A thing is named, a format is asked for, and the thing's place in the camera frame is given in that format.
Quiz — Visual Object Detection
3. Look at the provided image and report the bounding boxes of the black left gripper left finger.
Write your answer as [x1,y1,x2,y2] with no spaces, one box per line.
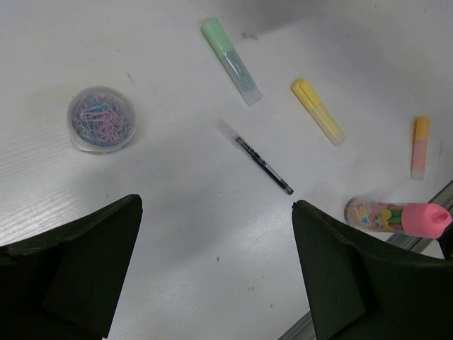
[1,194,143,339]

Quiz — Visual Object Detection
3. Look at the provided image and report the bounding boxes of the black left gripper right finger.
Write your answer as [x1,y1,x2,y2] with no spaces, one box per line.
[292,200,452,339]

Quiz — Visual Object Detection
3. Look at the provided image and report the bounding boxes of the pink capped eraser tube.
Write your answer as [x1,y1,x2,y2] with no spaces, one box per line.
[344,198,452,239]

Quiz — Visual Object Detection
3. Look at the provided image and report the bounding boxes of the clear paper clip jar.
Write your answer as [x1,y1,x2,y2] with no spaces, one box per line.
[67,86,137,154]

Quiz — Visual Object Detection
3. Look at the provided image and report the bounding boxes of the black ink pen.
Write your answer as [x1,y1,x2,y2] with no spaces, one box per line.
[216,120,294,196]

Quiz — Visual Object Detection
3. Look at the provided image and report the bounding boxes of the orange highlighter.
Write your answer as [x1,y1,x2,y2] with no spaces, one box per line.
[411,116,430,181]

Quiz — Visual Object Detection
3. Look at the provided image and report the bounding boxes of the yellow highlighter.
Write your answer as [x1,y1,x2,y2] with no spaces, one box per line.
[291,79,345,147]

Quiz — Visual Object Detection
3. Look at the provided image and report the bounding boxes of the green highlighter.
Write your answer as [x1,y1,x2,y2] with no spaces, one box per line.
[201,18,262,106]

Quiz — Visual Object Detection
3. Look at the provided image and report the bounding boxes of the aluminium table edge rail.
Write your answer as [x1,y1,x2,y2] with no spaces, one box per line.
[279,181,452,340]

